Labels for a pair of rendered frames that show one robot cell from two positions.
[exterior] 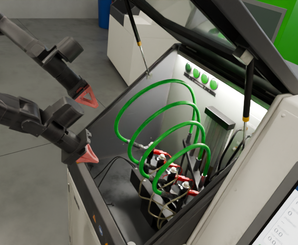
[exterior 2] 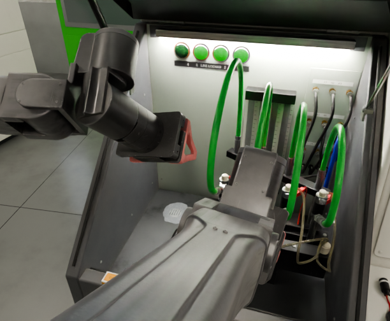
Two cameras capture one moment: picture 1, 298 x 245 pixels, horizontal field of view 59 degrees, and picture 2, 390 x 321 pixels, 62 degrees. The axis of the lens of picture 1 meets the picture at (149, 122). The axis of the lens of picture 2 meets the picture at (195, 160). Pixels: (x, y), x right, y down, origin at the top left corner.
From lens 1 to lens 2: 0.63 m
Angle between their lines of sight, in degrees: 32
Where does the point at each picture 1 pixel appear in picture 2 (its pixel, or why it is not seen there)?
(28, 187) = not seen: outside the picture
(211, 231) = not seen: outside the picture
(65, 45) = (115, 51)
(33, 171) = not seen: outside the picture
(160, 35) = not seen: outside the picture
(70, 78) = (153, 122)
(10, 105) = (259, 230)
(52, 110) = (255, 189)
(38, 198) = not seen: outside the picture
